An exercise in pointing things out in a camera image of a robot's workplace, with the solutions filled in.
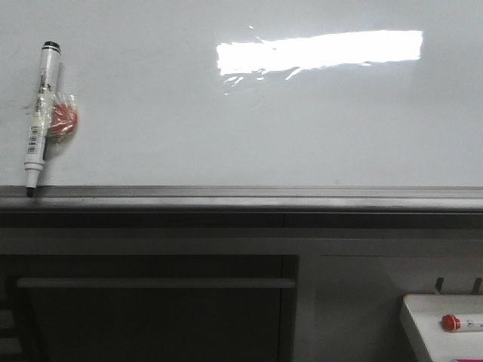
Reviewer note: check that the dark cabinet panel with bar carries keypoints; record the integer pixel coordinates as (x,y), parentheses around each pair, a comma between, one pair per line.
(147,308)

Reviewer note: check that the left black tray hook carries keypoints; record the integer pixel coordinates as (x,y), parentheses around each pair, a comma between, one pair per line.
(439,282)

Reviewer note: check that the white marker tray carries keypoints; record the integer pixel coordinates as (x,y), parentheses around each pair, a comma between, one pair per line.
(421,320)

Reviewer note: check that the white black-tipped whiteboard marker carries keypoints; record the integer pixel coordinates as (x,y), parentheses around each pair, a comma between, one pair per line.
(43,106)

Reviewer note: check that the grey aluminium whiteboard frame rail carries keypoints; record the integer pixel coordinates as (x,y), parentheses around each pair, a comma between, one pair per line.
(204,206)

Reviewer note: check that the black tray hook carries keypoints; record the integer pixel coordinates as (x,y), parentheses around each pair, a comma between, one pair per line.
(477,286)
(439,282)

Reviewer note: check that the white whiteboard surface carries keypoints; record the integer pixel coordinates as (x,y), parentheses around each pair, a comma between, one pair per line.
(251,93)

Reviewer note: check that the red round magnet with tape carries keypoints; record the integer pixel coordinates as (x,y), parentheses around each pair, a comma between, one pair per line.
(64,118)

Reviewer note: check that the right black tray hook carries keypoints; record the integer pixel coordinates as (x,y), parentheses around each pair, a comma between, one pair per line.
(477,286)

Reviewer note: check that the red-capped white marker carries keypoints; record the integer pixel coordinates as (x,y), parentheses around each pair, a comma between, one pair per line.
(462,323)

